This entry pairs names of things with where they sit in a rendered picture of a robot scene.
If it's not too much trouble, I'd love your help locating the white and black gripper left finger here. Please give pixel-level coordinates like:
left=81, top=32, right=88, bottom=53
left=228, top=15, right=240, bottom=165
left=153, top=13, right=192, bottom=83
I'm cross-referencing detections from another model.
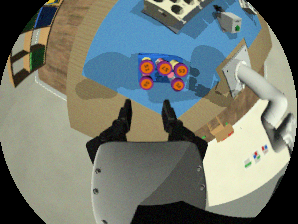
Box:
left=86, top=99, right=132, bottom=165

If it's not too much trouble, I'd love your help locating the blue mat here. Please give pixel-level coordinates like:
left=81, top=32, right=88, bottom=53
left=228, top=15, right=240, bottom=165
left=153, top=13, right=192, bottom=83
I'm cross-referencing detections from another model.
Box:
left=82, top=0, right=262, bottom=118

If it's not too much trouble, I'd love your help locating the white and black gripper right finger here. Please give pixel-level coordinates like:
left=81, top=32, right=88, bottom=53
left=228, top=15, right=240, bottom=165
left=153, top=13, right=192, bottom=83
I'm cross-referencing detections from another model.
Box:
left=161, top=99, right=208, bottom=162

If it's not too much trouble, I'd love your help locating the white tube rack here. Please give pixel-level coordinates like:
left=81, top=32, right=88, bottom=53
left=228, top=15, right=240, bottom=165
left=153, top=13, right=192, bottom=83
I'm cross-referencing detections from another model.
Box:
left=239, top=0, right=257, bottom=15

